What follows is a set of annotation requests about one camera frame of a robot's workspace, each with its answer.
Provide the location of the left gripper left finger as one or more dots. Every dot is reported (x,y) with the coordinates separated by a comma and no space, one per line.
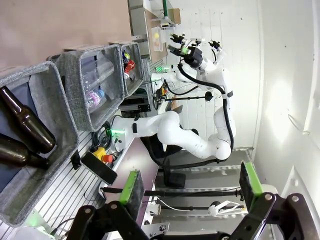
(131,195)

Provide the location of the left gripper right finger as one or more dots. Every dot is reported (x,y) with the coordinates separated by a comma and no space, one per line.
(250,185)

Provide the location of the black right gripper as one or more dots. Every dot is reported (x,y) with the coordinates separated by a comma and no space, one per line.
(195,57)

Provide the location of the crushed red drink can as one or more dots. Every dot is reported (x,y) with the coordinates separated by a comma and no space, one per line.
(130,66)

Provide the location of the large clear plastic bottle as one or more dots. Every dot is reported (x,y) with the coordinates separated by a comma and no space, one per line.
(98,75)

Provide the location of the small plastic water bottle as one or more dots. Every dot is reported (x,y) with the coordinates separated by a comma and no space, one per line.
(95,100)

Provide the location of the brown glass beer bottle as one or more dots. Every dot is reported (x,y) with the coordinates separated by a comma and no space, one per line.
(30,125)
(15,155)

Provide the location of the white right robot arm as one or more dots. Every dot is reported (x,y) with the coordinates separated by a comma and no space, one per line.
(190,142)

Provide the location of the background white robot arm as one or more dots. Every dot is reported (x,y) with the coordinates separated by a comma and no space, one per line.
(220,56)

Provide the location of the grey fabric basket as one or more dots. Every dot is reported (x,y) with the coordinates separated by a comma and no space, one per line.
(72,82)
(52,105)
(136,67)

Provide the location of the wooden workbench with items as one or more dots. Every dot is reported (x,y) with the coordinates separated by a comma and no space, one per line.
(156,30)

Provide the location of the dark purple board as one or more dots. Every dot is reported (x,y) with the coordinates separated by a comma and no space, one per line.
(135,160)

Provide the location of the black flat panel device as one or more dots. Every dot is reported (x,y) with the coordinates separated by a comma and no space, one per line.
(100,168)

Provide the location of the black stand foot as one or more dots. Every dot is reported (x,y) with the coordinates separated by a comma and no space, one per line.
(175,180)

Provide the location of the yellow emergency stop button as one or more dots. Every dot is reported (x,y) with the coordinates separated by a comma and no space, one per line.
(102,153)

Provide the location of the long black tripod pole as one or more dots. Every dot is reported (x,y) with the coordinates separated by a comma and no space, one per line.
(190,193)

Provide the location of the small white camera on pole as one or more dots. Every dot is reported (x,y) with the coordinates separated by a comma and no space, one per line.
(214,208)

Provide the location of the black pole with round camera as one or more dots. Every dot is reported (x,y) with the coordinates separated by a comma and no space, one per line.
(187,98)

